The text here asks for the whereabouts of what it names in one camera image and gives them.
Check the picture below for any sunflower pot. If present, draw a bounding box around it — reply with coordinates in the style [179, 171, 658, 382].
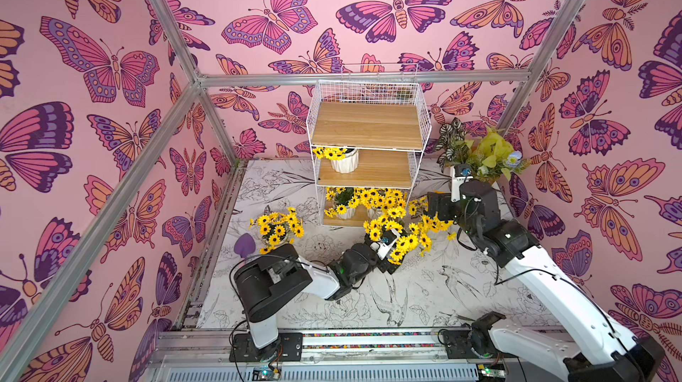
[324, 187, 357, 220]
[250, 207, 305, 255]
[354, 188, 407, 220]
[313, 147, 360, 174]
[408, 197, 455, 235]
[363, 215, 433, 266]

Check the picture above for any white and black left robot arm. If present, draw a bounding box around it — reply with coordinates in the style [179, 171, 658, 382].
[231, 239, 401, 362]

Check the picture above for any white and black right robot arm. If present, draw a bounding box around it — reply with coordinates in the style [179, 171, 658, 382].
[426, 179, 664, 381]

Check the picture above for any green plant in glass vase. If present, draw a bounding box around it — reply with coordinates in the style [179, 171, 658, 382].
[435, 117, 531, 183]

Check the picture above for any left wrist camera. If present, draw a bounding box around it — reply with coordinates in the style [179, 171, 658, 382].
[376, 231, 401, 260]

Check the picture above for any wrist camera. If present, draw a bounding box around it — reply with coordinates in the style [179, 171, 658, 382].
[450, 163, 473, 202]
[376, 231, 401, 260]

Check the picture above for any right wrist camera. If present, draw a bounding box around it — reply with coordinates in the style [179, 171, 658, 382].
[450, 163, 473, 202]

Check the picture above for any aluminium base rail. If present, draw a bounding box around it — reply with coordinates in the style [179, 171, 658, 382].
[140, 326, 606, 382]

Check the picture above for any white wire wooden shelf rack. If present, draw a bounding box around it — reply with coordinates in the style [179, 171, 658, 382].
[307, 80, 432, 227]

